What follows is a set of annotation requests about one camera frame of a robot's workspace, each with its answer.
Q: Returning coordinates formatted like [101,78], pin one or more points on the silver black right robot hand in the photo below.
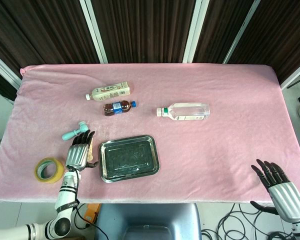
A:
[287,197]

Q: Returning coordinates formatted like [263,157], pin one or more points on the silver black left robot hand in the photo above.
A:
[76,156]

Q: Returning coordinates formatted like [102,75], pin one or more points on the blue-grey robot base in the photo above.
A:
[147,221]

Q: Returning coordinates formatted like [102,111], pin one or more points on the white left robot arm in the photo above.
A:
[66,195]

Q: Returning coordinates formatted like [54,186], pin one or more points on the rectangular metal tray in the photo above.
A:
[128,158]

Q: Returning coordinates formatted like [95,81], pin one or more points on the teal toy hammer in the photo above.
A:
[73,132]

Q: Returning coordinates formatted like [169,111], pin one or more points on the yellow tape roll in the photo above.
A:
[55,172]

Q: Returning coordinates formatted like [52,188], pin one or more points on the orange box under table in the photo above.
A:
[91,212]

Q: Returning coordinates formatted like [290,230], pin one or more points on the small cola bottle blue cap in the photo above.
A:
[118,107]

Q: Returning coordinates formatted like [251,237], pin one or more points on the beige milk tea bottle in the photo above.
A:
[110,91]

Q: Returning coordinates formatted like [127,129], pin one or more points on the pink table cloth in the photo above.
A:
[202,150]

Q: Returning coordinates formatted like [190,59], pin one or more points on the clear plastic water bottle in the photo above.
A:
[185,111]

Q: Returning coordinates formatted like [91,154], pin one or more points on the dark brown partition panel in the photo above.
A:
[142,27]
[280,32]
[40,27]
[222,27]

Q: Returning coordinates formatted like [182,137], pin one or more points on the white partition frame post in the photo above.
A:
[3,68]
[93,30]
[296,75]
[240,35]
[195,30]

